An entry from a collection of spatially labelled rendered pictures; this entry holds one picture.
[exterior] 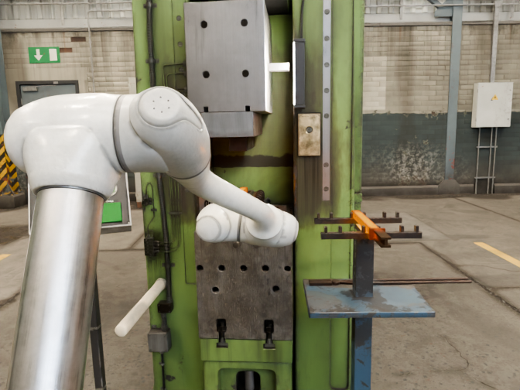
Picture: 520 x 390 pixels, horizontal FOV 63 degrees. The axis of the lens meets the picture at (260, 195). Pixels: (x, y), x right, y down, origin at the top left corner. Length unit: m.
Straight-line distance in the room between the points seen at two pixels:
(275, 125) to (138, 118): 1.49
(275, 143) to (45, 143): 1.51
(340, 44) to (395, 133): 6.21
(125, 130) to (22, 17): 8.15
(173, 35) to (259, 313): 1.17
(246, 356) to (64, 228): 1.26
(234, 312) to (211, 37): 1.06
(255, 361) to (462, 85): 7.18
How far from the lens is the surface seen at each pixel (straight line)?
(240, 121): 1.64
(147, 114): 0.66
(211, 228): 1.17
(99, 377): 2.00
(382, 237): 1.24
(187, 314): 2.02
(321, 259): 1.86
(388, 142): 7.93
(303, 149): 1.75
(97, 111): 0.72
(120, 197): 1.67
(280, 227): 1.17
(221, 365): 1.87
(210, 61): 1.67
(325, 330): 1.99
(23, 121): 0.77
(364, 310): 1.45
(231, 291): 1.71
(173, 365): 2.15
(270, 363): 1.85
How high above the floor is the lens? 1.31
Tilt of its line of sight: 9 degrees down
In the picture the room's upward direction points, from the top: 1 degrees counter-clockwise
